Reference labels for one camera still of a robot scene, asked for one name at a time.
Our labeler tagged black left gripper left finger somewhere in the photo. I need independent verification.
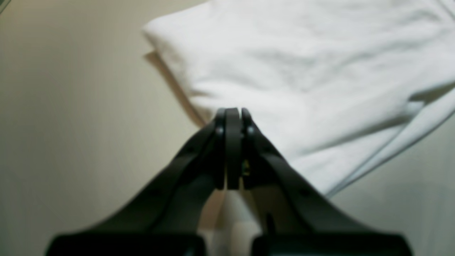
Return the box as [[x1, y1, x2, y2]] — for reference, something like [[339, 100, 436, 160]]
[[47, 108, 226, 256]]

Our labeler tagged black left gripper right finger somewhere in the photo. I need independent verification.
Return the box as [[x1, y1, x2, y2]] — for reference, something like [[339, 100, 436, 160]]
[[225, 108, 413, 256]]

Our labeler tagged white printed T-shirt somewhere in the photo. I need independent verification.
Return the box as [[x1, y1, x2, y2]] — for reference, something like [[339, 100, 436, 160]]
[[142, 0, 455, 256]]

